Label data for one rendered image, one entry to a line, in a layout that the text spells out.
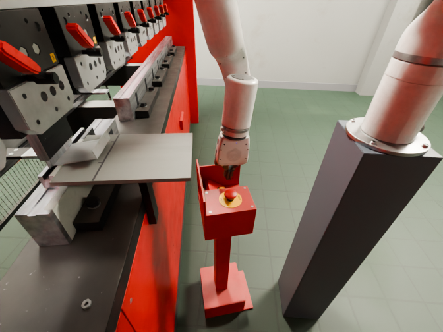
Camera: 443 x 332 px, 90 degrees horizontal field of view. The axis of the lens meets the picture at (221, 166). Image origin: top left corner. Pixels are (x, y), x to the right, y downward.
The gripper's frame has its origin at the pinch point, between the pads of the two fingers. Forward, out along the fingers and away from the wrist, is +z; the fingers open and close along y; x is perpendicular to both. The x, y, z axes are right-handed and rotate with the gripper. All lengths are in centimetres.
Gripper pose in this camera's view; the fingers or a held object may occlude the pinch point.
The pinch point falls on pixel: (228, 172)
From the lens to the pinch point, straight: 75.5
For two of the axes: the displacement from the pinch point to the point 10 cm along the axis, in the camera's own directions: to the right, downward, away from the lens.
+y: 9.8, -0.4, 2.1
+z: -1.0, 8.0, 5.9
